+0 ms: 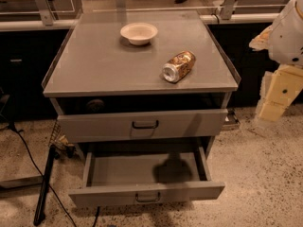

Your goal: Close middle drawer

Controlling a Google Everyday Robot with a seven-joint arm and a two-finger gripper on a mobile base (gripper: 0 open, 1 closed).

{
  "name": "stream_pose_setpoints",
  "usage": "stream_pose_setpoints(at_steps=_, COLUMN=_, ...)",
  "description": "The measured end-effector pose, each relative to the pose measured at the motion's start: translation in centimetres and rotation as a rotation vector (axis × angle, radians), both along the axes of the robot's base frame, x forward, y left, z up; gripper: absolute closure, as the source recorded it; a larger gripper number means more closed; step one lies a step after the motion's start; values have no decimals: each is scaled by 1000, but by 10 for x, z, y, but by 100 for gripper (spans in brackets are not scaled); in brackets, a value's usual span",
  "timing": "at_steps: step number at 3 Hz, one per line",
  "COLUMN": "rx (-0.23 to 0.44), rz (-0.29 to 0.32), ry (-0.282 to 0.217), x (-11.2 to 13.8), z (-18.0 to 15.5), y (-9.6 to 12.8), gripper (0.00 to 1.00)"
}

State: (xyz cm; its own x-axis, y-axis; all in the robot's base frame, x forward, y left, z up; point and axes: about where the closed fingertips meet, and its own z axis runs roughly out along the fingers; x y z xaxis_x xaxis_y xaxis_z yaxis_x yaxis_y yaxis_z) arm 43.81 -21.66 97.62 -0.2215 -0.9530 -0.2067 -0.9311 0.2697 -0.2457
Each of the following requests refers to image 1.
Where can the grey drawer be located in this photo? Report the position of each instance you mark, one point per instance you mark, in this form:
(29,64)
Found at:
(122,178)
(132,117)

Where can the grey railing counter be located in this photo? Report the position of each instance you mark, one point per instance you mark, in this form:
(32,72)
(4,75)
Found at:
(40,14)

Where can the grey top drawer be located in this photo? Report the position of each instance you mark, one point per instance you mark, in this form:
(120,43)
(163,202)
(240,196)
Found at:
(132,117)

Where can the grey drawer cabinet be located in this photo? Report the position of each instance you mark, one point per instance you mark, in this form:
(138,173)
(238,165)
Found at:
(98,61)

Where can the wire basket with objects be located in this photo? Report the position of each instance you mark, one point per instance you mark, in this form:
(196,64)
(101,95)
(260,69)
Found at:
(60,142)

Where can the white paper bowl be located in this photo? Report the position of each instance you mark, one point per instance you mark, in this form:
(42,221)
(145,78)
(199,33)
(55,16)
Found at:
(138,33)

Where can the gold soda can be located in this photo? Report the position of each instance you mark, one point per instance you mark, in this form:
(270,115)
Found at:
(179,66)

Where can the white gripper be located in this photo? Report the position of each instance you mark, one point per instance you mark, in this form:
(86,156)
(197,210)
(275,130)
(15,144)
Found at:
(286,38)

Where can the black stand leg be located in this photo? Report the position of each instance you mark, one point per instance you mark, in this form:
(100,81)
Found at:
(40,209)

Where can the round object inside top drawer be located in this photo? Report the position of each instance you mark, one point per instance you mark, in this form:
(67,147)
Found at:
(95,106)

